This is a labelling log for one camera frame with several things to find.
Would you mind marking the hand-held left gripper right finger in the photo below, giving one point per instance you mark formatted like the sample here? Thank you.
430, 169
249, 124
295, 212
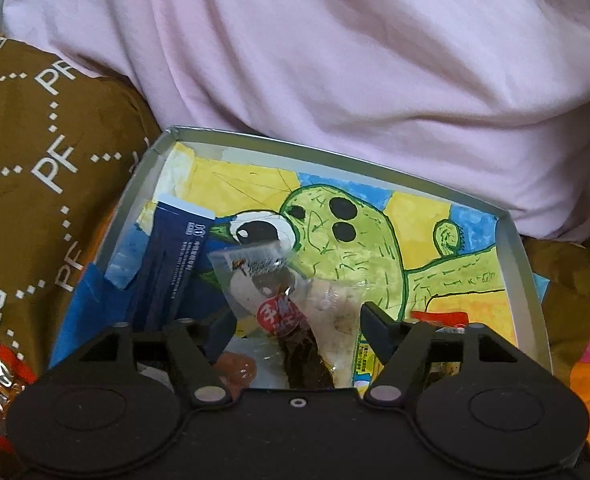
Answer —
375, 330

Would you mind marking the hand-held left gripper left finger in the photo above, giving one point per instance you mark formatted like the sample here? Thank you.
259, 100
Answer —
222, 331

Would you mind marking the yellow snack packet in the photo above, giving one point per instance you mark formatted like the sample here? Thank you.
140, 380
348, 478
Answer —
367, 362

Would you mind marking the clear packet dark snack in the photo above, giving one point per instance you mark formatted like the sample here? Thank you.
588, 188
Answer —
280, 305

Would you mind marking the red snack packet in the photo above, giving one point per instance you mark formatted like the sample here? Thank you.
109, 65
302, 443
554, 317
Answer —
437, 316

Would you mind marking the navy blue long packet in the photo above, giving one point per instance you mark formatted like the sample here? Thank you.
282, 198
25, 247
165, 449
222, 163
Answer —
170, 260

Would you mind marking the grey shallow cardboard box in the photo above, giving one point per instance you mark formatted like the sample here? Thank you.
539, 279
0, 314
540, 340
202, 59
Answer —
325, 160

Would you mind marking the orange-brown small packet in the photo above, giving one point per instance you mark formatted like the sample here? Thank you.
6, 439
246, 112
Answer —
237, 367

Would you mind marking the colourful cartoon printed blanket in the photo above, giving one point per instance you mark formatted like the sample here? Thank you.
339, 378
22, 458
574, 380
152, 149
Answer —
585, 340

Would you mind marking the brown patterned blanket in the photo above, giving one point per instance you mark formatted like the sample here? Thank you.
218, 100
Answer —
40, 160

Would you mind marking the pink bed sheet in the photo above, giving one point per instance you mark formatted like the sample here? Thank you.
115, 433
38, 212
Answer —
350, 70

